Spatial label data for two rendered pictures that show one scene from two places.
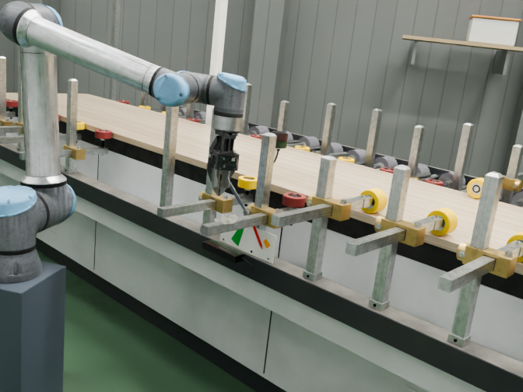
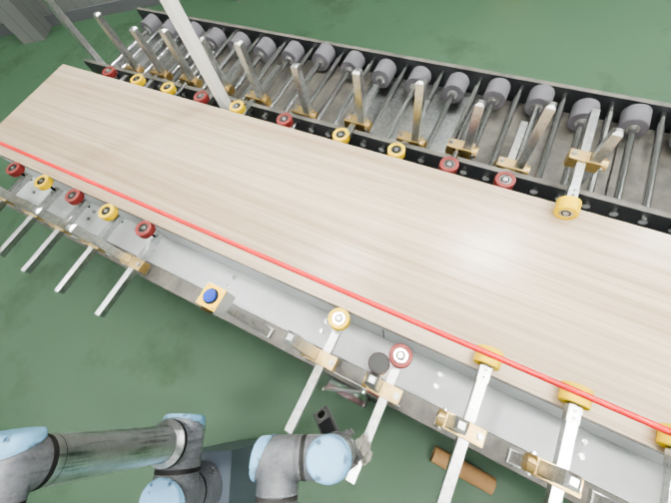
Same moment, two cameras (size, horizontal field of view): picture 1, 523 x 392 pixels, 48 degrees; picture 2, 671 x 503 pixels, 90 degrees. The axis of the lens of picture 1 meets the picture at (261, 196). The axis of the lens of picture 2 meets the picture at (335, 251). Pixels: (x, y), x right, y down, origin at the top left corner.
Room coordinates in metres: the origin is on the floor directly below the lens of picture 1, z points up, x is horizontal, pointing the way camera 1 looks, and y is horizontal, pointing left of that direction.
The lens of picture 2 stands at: (1.84, -0.03, 2.11)
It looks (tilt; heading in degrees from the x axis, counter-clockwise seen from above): 64 degrees down; 3
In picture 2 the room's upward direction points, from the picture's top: 19 degrees counter-clockwise
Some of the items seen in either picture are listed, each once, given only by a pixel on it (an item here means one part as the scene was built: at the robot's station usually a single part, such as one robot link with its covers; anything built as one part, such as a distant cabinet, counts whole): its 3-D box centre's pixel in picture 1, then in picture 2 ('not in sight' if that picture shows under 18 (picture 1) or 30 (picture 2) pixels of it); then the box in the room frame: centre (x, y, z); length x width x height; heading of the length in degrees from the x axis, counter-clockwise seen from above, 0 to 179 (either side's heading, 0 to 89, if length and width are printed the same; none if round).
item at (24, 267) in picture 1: (11, 257); (193, 490); (1.77, 0.78, 0.65); 0.19 x 0.19 x 0.10
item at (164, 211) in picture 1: (208, 204); (318, 371); (2.03, 0.19, 0.82); 0.43 x 0.03 x 0.04; 139
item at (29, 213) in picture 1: (12, 216); (172, 496); (1.77, 0.78, 0.79); 0.17 x 0.15 x 0.18; 166
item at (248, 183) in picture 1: (247, 191); (339, 321); (2.18, 0.06, 0.85); 0.08 x 0.08 x 0.11
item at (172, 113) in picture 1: (168, 159); (248, 319); (2.26, 0.38, 0.93); 0.05 x 0.04 x 0.45; 49
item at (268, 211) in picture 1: (265, 215); (381, 387); (1.91, -0.02, 0.85); 0.13 x 0.06 x 0.05; 49
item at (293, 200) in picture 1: (293, 209); (399, 357); (1.99, -0.11, 0.85); 0.08 x 0.08 x 0.11
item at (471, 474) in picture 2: not in sight; (461, 469); (1.49, -0.28, 0.04); 0.30 x 0.08 x 0.08; 49
